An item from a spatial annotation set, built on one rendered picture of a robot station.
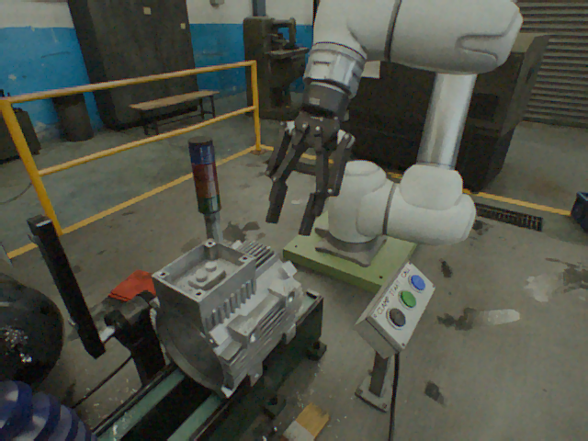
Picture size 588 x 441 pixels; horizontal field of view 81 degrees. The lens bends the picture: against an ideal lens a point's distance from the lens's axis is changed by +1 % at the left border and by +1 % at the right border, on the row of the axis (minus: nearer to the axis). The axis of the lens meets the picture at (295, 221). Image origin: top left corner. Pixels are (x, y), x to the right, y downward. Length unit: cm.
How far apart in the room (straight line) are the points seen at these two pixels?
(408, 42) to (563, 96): 639
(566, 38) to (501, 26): 627
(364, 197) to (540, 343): 55
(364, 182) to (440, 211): 21
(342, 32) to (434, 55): 14
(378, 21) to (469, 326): 74
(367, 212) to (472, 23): 55
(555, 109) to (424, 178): 606
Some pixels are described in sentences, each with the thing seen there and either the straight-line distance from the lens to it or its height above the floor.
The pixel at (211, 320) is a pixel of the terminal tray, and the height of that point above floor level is 110.
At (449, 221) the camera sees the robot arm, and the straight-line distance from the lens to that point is 96.
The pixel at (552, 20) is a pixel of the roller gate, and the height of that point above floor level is 142.
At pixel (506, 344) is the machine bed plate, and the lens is 101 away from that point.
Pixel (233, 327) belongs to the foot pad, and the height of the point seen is 108.
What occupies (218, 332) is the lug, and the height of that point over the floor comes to 109.
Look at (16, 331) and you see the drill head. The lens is 68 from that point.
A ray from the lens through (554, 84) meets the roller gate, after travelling 690.
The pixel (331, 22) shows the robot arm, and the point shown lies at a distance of 59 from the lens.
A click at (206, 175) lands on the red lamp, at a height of 114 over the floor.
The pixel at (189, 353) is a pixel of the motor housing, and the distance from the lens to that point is 69.
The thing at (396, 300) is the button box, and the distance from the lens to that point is 61.
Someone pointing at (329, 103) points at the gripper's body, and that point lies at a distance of 56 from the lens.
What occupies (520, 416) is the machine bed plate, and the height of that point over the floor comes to 80.
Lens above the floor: 147
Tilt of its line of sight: 31 degrees down
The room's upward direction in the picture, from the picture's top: straight up
